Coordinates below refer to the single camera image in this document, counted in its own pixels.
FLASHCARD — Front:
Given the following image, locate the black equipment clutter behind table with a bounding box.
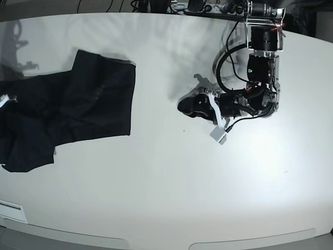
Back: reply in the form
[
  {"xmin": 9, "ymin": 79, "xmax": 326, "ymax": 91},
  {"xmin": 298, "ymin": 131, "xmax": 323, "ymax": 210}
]
[{"xmin": 130, "ymin": 1, "xmax": 248, "ymax": 15}]

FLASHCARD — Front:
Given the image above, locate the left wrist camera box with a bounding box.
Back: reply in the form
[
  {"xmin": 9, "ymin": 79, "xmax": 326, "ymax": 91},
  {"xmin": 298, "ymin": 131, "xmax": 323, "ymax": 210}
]
[{"xmin": 210, "ymin": 127, "xmax": 227, "ymax": 145}]

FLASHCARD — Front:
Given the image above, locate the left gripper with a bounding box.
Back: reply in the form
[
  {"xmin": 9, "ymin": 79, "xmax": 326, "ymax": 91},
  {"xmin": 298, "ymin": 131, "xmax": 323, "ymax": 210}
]
[{"xmin": 177, "ymin": 74, "xmax": 252, "ymax": 130}]

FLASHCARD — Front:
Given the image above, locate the black T-shirt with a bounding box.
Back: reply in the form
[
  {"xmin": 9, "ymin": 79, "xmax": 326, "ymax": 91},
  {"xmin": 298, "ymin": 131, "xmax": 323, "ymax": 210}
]
[{"xmin": 1, "ymin": 50, "xmax": 136, "ymax": 172}]

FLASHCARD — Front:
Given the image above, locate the white label plate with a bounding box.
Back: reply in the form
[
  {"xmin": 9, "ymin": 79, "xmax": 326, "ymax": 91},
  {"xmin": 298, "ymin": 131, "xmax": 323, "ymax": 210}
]
[{"xmin": 0, "ymin": 201, "xmax": 28, "ymax": 224}]

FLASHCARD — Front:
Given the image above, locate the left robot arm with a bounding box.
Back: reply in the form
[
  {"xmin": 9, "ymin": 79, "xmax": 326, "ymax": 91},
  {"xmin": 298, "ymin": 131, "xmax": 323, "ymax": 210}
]
[{"xmin": 177, "ymin": 1, "xmax": 286, "ymax": 127}]

